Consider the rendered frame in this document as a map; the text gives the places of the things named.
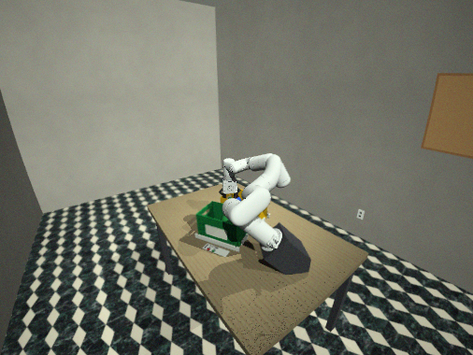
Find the white paper pick list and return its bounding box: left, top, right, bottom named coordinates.
left=203, top=244, right=230, bottom=257

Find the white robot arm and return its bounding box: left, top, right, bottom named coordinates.
left=222, top=153, right=291, bottom=251

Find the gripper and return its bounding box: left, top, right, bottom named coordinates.
left=219, top=178, right=240, bottom=199

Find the yellow plastic crate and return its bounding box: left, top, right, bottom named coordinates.
left=221, top=190, right=267, bottom=219

